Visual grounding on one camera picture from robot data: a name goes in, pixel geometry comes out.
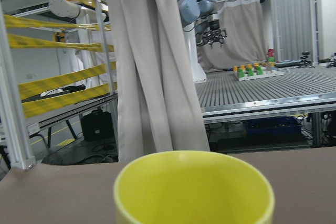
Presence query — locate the black equipment case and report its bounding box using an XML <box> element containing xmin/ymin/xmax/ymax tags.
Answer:
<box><xmin>80</xmin><ymin>109</ymin><xmax>114</xmax><ymax>142</ymax></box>

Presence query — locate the white tray of coloured blocks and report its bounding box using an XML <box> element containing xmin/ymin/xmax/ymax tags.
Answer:
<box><xmin>232</xmin><ymin>49</ymin><xmax>285</xmax><ymax>81</ymax></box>

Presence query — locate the yellow plastic cup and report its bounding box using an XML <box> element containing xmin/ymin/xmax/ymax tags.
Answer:
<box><xmin>113</xmin><ymin>151</ymin><xmax>275</xmax><ymax>223</ymax></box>

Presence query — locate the beige hanging curtain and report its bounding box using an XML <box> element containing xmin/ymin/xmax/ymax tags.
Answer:
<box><xmin>108</xmin><ymin>0</ymin><xmax>209</xmax><ymax>162</ymax></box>

